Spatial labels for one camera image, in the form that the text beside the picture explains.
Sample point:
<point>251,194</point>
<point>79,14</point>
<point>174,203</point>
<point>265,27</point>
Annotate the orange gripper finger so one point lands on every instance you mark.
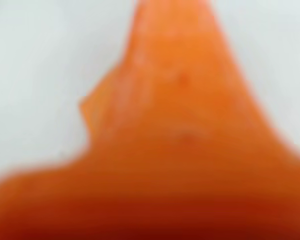
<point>175,150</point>

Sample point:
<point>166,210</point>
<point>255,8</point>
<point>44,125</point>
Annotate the orange paper wad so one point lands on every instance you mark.
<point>97,107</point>

